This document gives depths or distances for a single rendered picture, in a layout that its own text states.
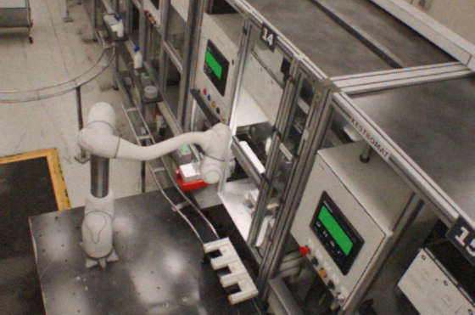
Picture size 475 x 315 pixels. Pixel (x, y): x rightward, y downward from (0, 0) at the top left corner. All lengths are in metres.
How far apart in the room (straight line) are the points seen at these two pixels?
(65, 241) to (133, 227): 0.40
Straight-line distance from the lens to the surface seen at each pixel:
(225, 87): 2.30
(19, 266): 3.51
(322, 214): 1.70
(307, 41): 1.93
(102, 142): 2.06
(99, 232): 2.43
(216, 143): 2.16
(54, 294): 2.54
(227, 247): 2.48
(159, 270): 2.58
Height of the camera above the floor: 2.82
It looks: 39 degrees down
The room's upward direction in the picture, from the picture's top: 11 degrees clockwise
